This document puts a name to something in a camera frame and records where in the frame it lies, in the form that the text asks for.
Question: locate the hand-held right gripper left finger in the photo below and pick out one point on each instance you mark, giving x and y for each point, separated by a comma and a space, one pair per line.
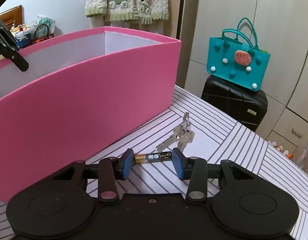
126, 164

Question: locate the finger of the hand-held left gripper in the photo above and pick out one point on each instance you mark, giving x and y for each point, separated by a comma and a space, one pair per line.
11, 52

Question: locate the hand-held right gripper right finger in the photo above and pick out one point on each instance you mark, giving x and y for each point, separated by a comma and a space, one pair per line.
177, 164

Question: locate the gold black cylindrical battery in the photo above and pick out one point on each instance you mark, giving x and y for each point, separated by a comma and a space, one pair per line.
154, 157

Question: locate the pink cardboard box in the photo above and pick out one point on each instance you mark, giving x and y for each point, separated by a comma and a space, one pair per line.
81, 105

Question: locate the wooden headboard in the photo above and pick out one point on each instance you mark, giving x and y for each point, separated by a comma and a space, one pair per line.
11, 16

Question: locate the dark gift bag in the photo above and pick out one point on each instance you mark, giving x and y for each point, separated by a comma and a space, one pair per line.
42, 36

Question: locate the white green plastic bag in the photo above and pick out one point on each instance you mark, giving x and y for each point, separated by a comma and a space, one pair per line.
45, 21

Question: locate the striped tablecloth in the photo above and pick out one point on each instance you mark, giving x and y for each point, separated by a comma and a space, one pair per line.
219, 140

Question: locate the black suitcase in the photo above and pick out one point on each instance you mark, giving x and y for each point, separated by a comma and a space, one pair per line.
234, 105

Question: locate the white flower trim mat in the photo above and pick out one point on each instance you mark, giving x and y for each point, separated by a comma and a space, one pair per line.
281, 150

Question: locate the teal felt handbag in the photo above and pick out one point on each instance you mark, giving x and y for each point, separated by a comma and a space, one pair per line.
236, 62

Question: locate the cream knitted cardigan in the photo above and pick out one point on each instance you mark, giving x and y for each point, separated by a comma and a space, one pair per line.
126, 0

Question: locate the clear plastic bag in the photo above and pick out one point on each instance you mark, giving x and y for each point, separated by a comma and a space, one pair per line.
305, 155

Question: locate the beige wardrobe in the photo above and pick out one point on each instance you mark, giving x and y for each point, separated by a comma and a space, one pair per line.
244, 10

